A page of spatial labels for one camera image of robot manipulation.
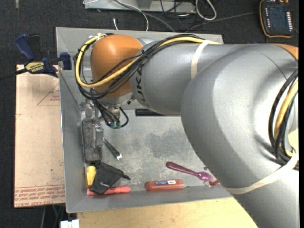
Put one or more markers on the brown cardboard board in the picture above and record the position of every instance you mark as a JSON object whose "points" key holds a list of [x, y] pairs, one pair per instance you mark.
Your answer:
{"points": [[38, 139]]}

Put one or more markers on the dark grey flat block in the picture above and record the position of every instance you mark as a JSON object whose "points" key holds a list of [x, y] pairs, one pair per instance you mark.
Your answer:
{"points": [[89, 141]]}

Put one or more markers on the yellow plastic cup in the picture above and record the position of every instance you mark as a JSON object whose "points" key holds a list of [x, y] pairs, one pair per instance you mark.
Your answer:
{"points": [[90, 174]]}

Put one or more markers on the red-brown flat block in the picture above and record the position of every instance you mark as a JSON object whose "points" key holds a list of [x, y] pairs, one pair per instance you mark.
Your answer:
{"points": [[164, 185]]}

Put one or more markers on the black cloth pouch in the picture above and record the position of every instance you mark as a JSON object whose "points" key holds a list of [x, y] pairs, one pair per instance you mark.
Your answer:
{"points": [[105, 177]]}

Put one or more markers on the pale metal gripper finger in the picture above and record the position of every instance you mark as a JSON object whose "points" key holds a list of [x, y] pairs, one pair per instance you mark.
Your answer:
{"points": [[111, 148]]}

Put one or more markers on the pink-red marker pen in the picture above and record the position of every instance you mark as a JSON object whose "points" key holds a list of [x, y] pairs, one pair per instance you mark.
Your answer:
{"points": [[118, 189]]}

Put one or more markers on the purple plastic fork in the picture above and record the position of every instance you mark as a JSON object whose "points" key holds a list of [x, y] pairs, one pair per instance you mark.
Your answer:
{"points": [[185, 169]]}

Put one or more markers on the grey metal bin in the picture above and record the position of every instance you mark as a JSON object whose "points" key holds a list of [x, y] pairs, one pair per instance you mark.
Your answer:
{"points": [[152, 146]]}

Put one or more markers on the small red plastic piece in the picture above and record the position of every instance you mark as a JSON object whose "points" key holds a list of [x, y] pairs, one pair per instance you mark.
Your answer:
{"points": [[214, 183]]}

